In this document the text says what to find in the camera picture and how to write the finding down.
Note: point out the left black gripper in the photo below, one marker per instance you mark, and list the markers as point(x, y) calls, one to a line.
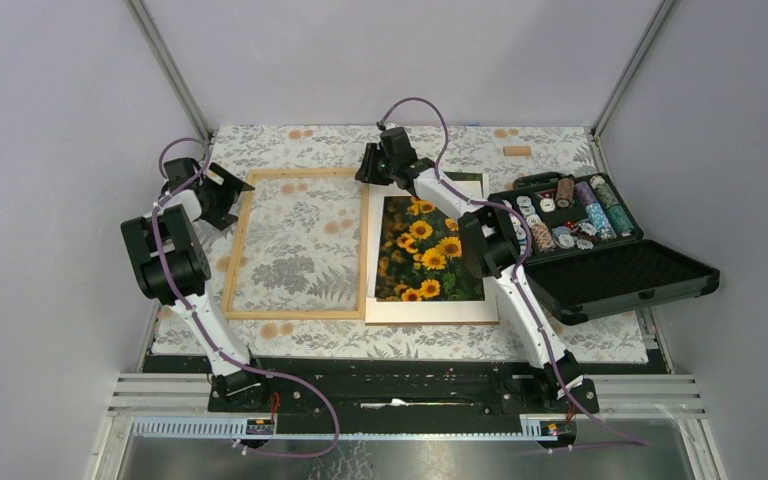
point(230, 188)

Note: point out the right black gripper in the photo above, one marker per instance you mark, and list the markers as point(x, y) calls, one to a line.
point(365, 172)

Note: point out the sunflower photo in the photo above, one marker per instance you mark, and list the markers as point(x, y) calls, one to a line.
point(420, 256)

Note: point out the white mat board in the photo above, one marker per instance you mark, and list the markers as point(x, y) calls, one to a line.
point(377, 310)

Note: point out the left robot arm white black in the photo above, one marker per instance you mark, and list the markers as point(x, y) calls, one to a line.
point(171, 267)

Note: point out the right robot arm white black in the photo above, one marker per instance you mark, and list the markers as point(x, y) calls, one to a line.
point(491, 251)

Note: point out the dark green photo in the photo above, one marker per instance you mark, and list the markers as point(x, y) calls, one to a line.
point(465, 177)

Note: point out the floral tablecloth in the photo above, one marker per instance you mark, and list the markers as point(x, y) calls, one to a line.
point(625, 338)

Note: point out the small wooden block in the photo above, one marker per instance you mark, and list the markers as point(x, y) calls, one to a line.
point(517, 151)

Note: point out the brown chip stack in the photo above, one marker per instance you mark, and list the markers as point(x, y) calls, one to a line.
point(564, 193)

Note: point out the purple chip stack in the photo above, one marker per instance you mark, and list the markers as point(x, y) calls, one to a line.
point(585, 193)

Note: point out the black poker chip case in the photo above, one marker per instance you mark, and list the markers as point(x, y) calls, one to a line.
point(578, 277)

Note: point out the blue chip stack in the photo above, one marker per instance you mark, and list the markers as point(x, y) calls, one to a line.
point(599, 219)

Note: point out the green chip stack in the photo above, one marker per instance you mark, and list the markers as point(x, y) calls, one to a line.
point(614, 210)

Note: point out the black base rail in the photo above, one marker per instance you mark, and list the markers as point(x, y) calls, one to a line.
point(399, 396)

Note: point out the grey slotted cable duct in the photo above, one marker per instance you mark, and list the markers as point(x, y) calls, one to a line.
point(237, 428)

